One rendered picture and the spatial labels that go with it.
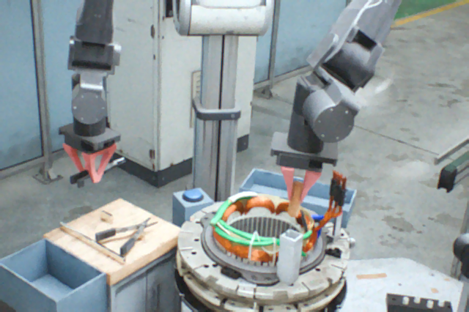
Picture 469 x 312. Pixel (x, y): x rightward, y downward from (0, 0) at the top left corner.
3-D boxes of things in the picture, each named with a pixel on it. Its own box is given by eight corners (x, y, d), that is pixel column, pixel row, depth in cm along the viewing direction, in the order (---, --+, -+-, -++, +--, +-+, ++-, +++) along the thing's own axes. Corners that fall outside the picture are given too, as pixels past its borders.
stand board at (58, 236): (111, 286, 116) (110, 275, 115) (42, 245, 127) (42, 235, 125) (186, 240, 131) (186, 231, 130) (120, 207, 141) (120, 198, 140)
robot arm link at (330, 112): (371, 60, 98) (330, 28, 95) (403, 89, 88) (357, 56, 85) (320, 121, 102) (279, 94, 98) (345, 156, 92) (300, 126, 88)
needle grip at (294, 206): (297, 218, 106) (303, 186, 104) (287, 216, 106) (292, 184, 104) (298, 213, 108) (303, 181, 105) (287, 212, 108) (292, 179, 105)
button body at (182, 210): (209, 291, 158) (213, 201, 148) (182, 299, 155) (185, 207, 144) (196, 276, 164) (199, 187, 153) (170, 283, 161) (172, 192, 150)
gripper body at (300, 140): (335, 170, 99) (344, 126, 95) (268, 159, 99) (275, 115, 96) (335, 151, 104) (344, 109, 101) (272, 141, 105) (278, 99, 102)
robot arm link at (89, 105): (120, 39, 115) (70, 32, 113) (124, 58, 105) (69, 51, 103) (113, 102, 120) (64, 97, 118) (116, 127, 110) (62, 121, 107)
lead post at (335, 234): (341, 238, 125) (349, 184, 120) (333, 243, 123) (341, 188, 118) (333, 234, 126) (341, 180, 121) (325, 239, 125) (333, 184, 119)
